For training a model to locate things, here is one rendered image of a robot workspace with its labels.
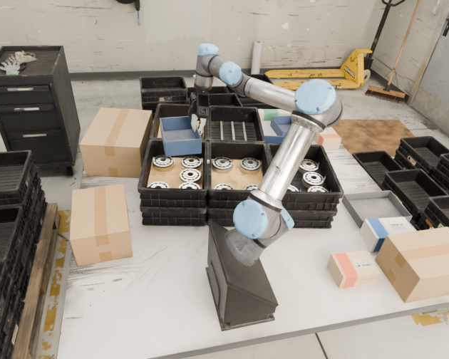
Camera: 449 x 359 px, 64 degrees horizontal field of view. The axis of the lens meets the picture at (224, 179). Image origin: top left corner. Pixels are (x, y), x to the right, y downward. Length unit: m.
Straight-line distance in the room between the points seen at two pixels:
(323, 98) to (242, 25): 3.88
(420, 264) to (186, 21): 3.93
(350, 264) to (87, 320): 1.03
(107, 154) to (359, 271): 1.31
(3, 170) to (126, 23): 2.68
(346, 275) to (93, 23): 4.03
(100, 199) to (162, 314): 0.56
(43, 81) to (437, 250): 2.51
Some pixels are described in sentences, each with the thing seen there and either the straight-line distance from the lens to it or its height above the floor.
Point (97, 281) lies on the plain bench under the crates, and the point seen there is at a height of 0.70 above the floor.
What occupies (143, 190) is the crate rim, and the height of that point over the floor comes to 0.92.
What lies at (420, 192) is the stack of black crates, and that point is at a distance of 2.86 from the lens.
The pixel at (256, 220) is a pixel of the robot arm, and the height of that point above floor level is 1.15.
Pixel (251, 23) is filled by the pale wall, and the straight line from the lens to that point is 4.97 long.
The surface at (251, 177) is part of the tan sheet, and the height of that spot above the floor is 0.83.
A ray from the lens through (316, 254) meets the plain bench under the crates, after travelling 1.67.
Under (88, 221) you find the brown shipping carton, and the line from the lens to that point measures 1.55.
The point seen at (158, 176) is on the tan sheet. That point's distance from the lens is 1.78.
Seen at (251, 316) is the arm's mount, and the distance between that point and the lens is 1.37.
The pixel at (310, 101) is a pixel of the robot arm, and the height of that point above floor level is 1.45.
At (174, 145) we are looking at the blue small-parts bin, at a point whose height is 1.12.
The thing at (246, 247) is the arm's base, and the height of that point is 0.96.
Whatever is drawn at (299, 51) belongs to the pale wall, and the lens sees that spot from 5.33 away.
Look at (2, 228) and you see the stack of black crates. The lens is 2.38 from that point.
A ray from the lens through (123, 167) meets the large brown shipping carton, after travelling 1.96.
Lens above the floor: 1.92
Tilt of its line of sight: 38 degrees down
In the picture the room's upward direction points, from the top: 5 degrees clockwise
